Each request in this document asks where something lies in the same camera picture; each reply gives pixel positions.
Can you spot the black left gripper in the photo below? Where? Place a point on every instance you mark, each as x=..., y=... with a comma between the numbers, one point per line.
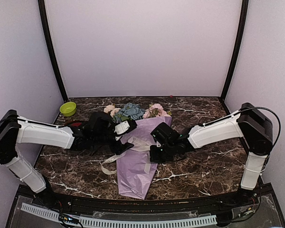
x=120, y=147

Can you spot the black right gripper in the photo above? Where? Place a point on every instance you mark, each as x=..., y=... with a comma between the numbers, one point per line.
x=154, y=156

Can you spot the purple and pink wrapping paper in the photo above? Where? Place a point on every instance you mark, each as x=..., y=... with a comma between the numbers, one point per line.
x=135, y=172

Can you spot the blue fake flower stem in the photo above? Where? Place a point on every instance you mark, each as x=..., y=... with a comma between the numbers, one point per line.
x=129, y=112

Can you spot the white fake flower stem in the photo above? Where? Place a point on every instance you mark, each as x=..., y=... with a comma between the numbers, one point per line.
x=111, y=110

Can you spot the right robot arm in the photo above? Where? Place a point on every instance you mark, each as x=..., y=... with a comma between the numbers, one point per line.
x=248, y=124

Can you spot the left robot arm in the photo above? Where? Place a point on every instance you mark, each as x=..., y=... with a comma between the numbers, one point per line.
x=15, y=129

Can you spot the lime green bowl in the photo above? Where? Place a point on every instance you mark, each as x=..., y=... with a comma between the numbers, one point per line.
x=68, y=109

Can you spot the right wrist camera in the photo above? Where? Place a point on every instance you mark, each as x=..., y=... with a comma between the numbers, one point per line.
x=165, y=135

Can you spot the black front rail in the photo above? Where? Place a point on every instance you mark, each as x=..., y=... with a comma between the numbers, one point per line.
x=222, y=203

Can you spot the grey cable duct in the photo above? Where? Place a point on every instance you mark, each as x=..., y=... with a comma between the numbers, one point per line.
x=115, y=220

